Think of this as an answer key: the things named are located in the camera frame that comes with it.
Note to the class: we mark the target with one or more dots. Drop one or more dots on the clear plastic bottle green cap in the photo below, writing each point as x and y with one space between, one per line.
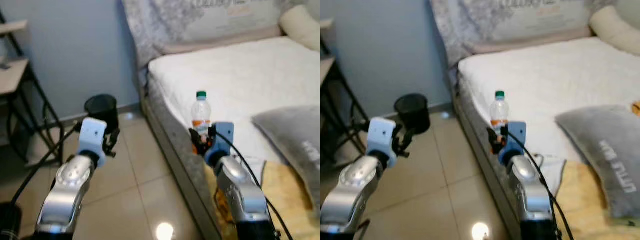
499 111
201 112

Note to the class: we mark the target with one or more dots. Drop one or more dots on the grey pillow with lettering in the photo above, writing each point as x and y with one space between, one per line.
600 145
290 135

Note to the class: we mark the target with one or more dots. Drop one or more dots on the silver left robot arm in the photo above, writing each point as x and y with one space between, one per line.
350 195
65 195

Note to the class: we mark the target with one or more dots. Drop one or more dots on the black mesh trash bin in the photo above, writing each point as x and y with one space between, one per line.
100 112
412 112

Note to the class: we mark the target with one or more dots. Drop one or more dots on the white quilted mattress sheet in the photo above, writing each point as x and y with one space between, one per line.
545 75
240 75

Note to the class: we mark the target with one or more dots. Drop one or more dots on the yellow cartoon print blanket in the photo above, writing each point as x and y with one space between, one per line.
585 210
285 200

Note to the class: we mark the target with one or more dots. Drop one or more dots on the beige headboard cushion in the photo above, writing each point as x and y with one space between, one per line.
215 42
530 42

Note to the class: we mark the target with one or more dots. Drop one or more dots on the grey patterned headboard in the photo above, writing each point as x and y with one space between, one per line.
470 20
165 20

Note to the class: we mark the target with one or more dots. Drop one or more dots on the long beige pillow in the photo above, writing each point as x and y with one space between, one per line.
615 30
300 27

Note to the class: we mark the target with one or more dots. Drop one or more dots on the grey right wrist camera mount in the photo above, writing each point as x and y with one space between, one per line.
515 137
222 137

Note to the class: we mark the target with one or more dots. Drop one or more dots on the grey fabric bed frame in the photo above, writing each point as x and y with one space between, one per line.
482 150
175 145

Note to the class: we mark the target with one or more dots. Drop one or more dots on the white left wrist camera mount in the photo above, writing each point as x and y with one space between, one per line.
380 135
91 135

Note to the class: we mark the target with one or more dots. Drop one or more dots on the black metal frame desk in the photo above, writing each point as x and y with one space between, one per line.
10 77
326 67

